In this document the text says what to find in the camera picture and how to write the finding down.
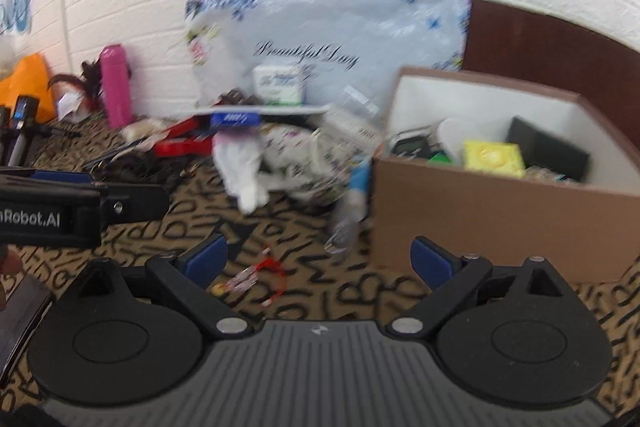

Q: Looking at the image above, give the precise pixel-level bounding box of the green small box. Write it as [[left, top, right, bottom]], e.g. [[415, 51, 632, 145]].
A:
[[428, 150, 457, 166]]

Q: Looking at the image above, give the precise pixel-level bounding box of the white cotton glove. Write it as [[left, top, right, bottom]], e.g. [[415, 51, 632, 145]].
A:
[[213, 130, 269, 216]]

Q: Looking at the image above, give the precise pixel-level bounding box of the floral drawstring pouch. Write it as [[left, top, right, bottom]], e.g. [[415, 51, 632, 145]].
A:
[[259, 124, 363, 206]]

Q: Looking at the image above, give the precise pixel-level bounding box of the blue medicine box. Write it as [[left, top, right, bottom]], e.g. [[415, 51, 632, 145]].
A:
[[209, 110, 262, 129]]

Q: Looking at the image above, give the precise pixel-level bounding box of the white serrated knife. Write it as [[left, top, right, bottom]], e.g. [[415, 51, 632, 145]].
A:
[[191, 104, 332, 116]]

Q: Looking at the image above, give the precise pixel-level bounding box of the person left hand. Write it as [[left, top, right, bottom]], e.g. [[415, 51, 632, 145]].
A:
[[0, 245, 23, 310]]

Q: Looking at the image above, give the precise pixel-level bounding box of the red tassel charm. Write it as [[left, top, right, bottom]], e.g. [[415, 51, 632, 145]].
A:
[[212, 246, 288, 308]]

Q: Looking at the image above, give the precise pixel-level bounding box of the black tripod device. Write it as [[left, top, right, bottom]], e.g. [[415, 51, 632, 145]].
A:
[[1, 95, 80, 167]]

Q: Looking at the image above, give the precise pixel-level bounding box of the white crumpled paper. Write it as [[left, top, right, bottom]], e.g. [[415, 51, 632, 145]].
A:
[[56, 92, 92, 124]]

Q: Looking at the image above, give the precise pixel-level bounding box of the bag of cotton swabs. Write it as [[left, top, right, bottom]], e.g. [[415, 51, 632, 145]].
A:
[[119, 118, 167, 143]]

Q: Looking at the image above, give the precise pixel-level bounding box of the letter-patterned brown tablecloth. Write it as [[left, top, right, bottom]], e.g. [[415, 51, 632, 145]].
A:
[[0, 114, 640, 427]]

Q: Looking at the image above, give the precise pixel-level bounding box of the dark red feather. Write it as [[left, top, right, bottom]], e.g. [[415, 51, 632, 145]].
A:
[[48, 60, 103, 112]]

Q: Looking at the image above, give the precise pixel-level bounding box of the orange bag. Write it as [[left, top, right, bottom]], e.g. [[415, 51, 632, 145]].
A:
[[0, 53, 56, 124]]

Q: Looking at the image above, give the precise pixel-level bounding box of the red folder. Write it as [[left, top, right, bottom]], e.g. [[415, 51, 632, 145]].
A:
[[160, 115, 209, 140]]

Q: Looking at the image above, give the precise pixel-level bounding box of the brown cardboard box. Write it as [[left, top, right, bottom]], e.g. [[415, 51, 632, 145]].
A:
[[371, 66, 639, 283]]

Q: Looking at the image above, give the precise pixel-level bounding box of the blue white tube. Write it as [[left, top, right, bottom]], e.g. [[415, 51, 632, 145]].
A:
[[341, 156, 372, 223]]

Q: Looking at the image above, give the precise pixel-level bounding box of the yellow box inside carton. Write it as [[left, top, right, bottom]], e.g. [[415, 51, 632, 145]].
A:
[[463, 140, 526, 179]]

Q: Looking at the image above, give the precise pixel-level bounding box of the pink thermos bottle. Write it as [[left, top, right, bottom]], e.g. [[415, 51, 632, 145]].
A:
[[100, 44, 134, 128]]

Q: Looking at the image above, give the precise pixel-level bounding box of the black box inside carton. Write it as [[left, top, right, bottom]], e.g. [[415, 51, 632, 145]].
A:
[[506, 117, 590, 182]]

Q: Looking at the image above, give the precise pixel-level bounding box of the white labelled small box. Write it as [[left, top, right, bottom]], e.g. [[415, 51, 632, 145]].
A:
[[253, 65, 304, 106]]

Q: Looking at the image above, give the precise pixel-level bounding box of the dark brown wooden board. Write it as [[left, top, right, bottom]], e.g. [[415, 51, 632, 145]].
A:
[[463, 0, 639, 108]]

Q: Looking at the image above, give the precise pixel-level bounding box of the floral plastic packaging bag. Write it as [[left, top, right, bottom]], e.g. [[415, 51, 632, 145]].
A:
[[184, 0, 472, 120]]

